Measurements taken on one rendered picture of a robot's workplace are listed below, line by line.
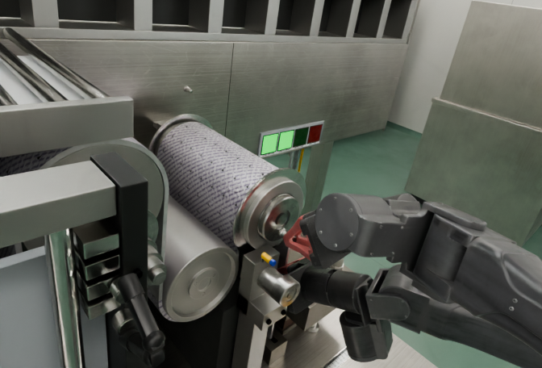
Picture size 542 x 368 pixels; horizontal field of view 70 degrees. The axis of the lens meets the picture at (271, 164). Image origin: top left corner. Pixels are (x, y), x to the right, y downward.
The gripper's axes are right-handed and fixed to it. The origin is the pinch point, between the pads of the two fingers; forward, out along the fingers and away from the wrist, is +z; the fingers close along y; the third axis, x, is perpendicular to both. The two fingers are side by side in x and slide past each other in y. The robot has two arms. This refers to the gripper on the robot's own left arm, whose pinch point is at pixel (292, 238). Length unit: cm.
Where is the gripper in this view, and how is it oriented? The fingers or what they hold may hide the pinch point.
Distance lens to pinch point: 57.8
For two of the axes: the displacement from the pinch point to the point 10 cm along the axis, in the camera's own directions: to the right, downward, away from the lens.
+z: -6.3, 2.5, 7.4
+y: 7.0, -2.2, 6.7
